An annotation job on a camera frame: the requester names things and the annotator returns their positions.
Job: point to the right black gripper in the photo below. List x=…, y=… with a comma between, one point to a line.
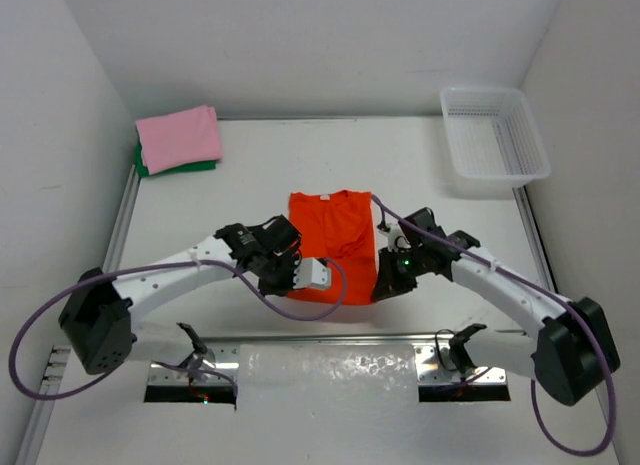
x=389, y=284

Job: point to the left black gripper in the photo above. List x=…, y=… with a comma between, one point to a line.
x=287, y=283

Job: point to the orange t shirt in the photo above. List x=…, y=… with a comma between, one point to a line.
x=338, y=226

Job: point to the pink t shirt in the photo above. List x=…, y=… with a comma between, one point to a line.
x=178, y=142

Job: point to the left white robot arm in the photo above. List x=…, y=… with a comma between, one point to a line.
x=104, y=319

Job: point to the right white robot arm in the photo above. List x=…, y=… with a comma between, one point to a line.
x=565, y=346

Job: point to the white front cover panel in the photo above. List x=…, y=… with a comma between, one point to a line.
x=315, y=405

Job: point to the white plastic basket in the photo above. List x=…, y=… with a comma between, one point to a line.
x=493, y=138

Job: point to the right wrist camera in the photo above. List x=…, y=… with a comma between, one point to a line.
x=399, y=237

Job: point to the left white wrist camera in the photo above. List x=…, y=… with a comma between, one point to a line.
x=311, y=273

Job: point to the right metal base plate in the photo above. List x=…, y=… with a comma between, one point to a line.
x=433, y=368

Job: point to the metal base plate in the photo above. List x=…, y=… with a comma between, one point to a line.
x=433, y=368
x=215, y=368

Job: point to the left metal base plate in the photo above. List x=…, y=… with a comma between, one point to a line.
x=215, y=368

